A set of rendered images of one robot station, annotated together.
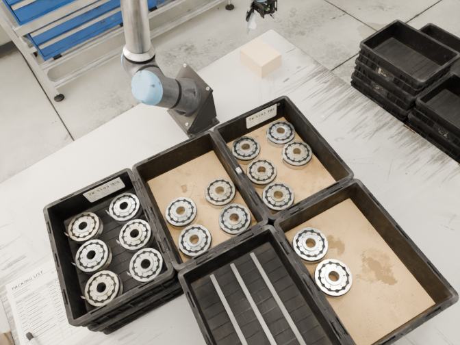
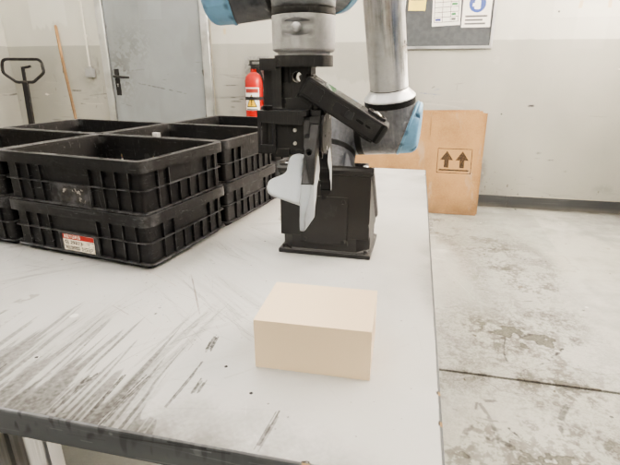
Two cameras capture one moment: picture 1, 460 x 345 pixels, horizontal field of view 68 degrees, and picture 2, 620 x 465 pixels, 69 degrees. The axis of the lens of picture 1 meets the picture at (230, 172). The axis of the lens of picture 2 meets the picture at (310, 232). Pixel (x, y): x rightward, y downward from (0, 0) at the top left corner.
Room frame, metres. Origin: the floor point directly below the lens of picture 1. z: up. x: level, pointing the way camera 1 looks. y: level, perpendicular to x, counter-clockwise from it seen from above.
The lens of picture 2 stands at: (1.65, -0.70, 1.09)
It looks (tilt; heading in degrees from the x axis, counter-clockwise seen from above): 20 degrees down; 130
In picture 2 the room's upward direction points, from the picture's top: straight up
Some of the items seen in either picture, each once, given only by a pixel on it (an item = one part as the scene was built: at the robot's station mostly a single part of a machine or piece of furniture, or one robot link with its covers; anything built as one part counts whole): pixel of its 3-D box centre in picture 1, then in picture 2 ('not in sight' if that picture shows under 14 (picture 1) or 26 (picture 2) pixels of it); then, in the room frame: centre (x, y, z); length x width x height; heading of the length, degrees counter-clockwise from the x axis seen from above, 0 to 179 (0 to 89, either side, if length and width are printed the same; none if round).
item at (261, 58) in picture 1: (260, 57); (318, 327); (1.28, -0.24, 0.74); 0.16 x 0.12 x 0.07; 28
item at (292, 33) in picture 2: not in sight; (303, 37); (1.27, -0.25, 1.13); 0.08 x 0.08 x 0.05
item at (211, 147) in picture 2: (278, 152); (115, 150); (0.62, -0.17, 0.92); 0.40 x 0.30 x 0.02; 18
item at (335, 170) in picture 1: (278, 161); (119, 172); (0.62, -0.17, 0.87); 0.40 x 0.30 x 0.11; 18
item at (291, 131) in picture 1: (280, 131); not in sight; (0.74, -0.21, 0.86); 0.10 x 0.10 x 0.01
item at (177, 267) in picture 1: (196, 193); (192, 135); (0.52, 0.12, 0.92); 0.40 x 0.30 x 0.02; 18
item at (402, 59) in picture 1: (395, 81); not in sight; (1.32, -1.02, 0.37); 0.40 x 0.30 x 0.45; 27
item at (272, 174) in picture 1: (261, 170); not in sight; (0.60, -0.11, 0.86); 0.10 x 0.10 x 0.01
